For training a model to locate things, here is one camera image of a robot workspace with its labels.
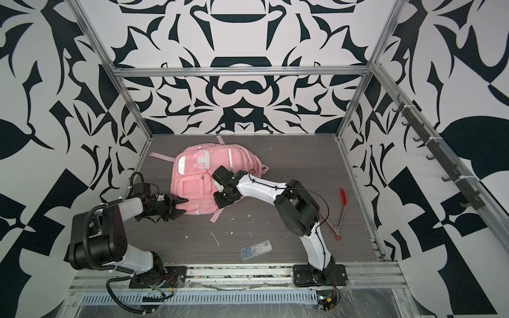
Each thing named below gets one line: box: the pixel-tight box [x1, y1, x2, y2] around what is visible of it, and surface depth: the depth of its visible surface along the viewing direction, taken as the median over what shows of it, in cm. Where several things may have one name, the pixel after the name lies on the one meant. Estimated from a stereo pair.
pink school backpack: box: [149, 135, 270, 224], surface depth 98 cm
